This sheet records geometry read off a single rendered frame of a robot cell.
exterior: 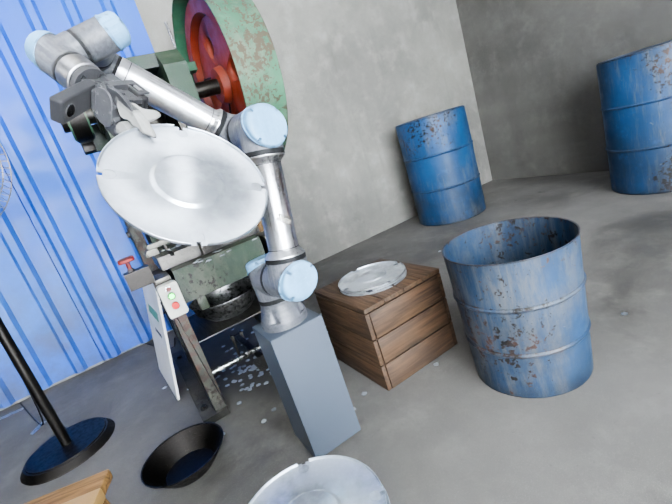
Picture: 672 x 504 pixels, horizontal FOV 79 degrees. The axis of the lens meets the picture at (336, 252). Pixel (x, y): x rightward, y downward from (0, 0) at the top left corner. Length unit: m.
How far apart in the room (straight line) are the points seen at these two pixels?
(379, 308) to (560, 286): 0.59
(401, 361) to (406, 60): 3.16
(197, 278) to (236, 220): 1.07
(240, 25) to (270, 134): 0.78
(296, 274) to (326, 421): 0.55
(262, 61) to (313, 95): 1.88
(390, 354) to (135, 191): 1.13
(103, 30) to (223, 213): 0.50
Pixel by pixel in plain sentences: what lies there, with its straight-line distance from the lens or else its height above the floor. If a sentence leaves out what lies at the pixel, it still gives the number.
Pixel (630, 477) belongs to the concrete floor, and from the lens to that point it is 1.31.
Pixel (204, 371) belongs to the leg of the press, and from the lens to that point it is 1.85.
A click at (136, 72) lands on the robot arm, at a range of 1.20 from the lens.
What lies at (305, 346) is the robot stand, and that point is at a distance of 1.31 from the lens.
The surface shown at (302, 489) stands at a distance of 0.94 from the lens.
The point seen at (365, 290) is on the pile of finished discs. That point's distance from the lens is 1.59.
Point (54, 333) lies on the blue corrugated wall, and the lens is 3.22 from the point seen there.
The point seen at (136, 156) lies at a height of 1.02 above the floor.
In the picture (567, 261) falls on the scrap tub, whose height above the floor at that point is 0.43.
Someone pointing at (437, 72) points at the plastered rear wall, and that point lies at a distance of 4.48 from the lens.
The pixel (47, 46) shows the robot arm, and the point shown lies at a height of 1.28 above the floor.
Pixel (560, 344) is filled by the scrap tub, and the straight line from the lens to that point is 1.43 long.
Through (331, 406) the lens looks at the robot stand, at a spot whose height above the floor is 0.14.
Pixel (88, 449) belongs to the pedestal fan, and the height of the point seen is 0.03.
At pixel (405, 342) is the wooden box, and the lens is 1.63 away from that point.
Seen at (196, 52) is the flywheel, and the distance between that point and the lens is 2.37.
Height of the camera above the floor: 0.95
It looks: 15 degrees down
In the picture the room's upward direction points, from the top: 18 degrees counter-clockwise
